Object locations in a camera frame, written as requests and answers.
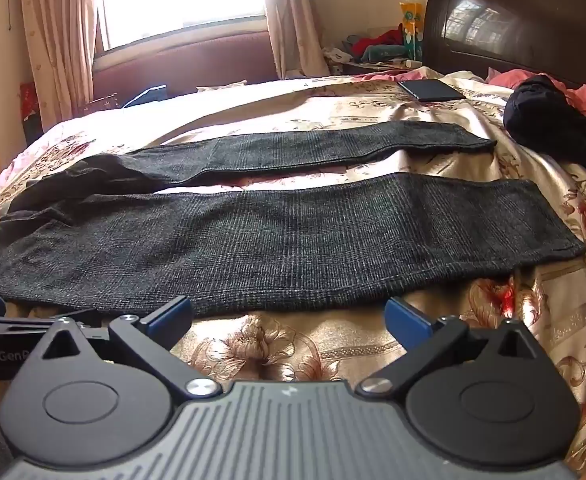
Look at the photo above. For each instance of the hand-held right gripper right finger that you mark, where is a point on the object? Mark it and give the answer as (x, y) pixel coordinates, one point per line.
(407, 317)

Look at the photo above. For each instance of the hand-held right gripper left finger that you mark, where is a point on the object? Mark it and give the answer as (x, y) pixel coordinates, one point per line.
(175, 314)

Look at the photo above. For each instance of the dark grey checked pants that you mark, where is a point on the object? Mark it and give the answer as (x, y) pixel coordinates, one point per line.
(273, 240)

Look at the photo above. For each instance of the golden floral blanket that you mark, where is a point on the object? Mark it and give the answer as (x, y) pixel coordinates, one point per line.
(283, 335)

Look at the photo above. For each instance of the blue object beside bed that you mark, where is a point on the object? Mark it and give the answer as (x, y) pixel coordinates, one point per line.
(145, 96)

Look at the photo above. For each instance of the black flat phone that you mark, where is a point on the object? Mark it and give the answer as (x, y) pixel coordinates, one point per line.
(432, 90)

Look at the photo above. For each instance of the black garment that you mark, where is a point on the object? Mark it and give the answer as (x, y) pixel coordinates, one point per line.
(543, 115)

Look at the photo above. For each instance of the teal cloth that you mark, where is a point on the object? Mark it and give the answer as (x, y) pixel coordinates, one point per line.
(380, 53)

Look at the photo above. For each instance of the red cloth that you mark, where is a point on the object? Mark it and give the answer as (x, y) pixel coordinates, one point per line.
(390, 37)

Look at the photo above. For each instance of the dark wooden headboard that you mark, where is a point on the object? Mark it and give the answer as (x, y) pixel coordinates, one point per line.
(518, 20)

